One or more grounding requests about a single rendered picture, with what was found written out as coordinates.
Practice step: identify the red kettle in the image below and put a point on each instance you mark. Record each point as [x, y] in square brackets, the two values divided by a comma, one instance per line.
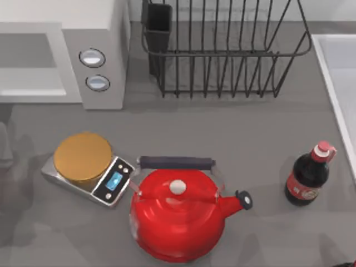
[178, 214]

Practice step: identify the silver kitchen scale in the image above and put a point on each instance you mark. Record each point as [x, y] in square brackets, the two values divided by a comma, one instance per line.
[83, 167]

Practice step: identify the round microwave knob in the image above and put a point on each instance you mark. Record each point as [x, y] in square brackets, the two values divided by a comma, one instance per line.
[97, 83]
[92, 57]

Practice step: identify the dark soda bottle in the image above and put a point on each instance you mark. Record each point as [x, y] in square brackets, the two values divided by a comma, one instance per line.
[307, 180]

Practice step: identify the pale microwave oven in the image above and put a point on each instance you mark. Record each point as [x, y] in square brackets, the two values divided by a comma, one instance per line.
[111, 41]

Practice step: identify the black cutlery holder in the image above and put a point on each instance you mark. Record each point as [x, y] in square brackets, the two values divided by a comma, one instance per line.
[156, 27]

